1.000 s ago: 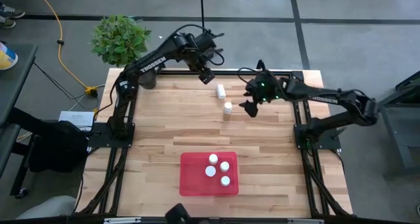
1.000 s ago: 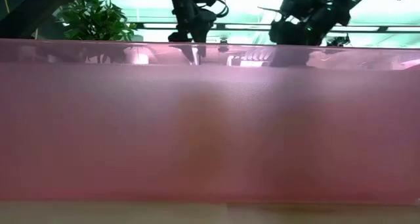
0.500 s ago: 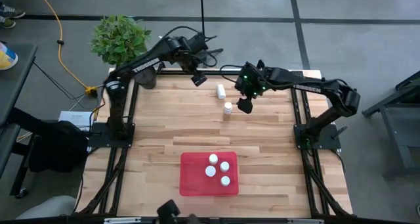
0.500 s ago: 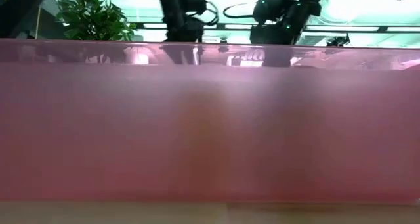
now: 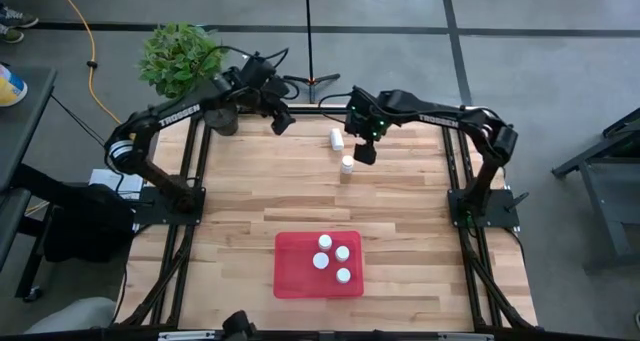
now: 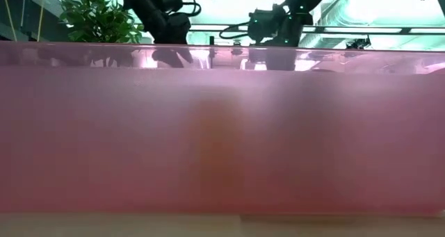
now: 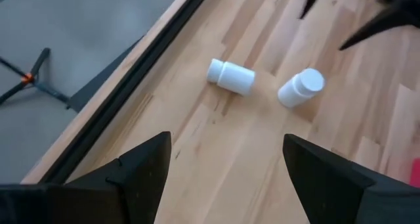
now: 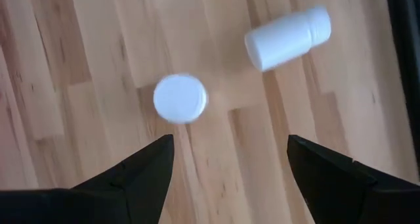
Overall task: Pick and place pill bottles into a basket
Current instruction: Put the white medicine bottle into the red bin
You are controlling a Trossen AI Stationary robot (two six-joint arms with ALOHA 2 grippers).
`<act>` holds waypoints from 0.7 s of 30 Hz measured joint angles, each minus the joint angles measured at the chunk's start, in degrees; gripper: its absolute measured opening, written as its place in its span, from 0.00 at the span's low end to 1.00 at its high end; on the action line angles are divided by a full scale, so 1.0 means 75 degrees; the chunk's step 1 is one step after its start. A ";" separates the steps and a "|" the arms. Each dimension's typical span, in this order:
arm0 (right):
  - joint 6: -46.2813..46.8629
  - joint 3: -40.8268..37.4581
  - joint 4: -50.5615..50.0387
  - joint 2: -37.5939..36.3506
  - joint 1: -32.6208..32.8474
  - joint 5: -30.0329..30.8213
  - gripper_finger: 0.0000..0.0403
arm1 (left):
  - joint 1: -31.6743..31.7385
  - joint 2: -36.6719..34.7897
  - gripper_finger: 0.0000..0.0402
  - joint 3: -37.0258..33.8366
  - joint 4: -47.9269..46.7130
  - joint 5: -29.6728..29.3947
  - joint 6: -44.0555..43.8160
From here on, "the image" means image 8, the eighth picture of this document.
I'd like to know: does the black aluminium table frame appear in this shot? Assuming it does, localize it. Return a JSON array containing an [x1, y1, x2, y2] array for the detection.
[[385, 0, 420, 182]]

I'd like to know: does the white pill bottle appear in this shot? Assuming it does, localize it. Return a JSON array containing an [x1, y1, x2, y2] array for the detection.
[[152, 73, 209, 125], [243, 5, 332, 73]]

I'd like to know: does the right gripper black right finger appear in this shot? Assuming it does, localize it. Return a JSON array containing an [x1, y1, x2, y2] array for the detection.
[[287, 134, 420, 224]]

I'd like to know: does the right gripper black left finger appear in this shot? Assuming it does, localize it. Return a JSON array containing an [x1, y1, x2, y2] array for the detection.
[[0, 134, 175, 224]]

